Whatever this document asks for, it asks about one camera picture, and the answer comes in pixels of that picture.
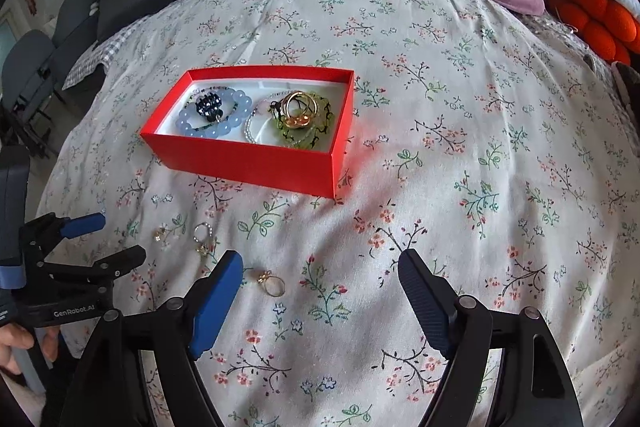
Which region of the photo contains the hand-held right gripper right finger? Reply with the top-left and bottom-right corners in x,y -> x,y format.
397,248 -> 583,427

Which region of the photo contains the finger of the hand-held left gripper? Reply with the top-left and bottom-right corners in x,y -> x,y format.
35,245 -> 147,284
20,213 -> 107,253

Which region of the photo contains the thin green beaded bracelet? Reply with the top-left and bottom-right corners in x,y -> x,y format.
187,83 -> 241,130

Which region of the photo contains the orange knitted cushion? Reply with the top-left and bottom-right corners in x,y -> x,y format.
547,0 -> 640,64

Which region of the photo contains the person's left hand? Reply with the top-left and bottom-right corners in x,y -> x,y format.
0,323 -> 62,375

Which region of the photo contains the green bead bracelet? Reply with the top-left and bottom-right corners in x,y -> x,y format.
272,91 -> 335,152

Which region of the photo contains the pearl bracelet with gold rings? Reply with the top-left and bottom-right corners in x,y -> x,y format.
244,92 -> 321,145

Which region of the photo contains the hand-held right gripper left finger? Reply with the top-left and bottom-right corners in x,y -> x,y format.
75,249 -> 244,427

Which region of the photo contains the black flower hair clip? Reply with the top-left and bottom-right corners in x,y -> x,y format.
194,91 -> 224,120

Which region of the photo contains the floral bedsheet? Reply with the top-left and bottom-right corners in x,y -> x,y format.
35,0 -> 640,427

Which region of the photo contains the blue bead bracelet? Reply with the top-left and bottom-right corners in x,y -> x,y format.
175,87 -> 258,138

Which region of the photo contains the red cardboard box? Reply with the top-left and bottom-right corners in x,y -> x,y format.
140,65 -> 356,199

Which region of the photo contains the gold wire ring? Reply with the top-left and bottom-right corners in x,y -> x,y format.
279,91 -> 321,118

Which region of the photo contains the gold ring with stone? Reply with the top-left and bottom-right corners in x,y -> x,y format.
252,270 -> 286,298

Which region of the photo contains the checkered sheet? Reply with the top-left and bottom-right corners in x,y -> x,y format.
62,24 -> 146,90

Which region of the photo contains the grey chair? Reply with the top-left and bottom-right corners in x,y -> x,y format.
52,0 -> 101,58
0,29 -> 58,148

